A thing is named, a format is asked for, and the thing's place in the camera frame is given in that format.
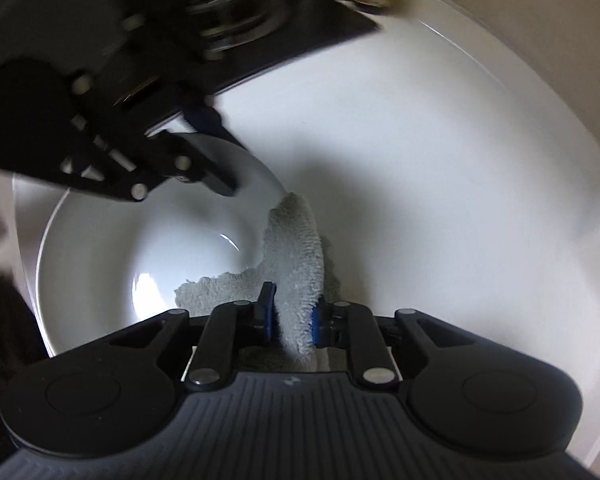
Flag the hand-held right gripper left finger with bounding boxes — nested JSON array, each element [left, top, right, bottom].
[[109, 281, 279, 392]]

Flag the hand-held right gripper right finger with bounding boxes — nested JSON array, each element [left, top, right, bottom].
[[310, 296, 474, 392]]

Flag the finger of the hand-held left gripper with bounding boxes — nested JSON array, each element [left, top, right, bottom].
[[114, 79, 227, 134], [61, 129, 242, 203]]

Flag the green and grey cloth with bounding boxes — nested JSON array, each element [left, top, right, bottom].
[[172, 192, 344, 374]]

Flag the white ceramic bowl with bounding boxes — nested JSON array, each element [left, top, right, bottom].
[[35, 132, 301, 361]]

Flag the metal gas burner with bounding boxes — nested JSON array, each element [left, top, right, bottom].
[[184, 0, 282, 58]]

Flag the black glass gas stove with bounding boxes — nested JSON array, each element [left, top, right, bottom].
[[177, 0, 382, 93]]

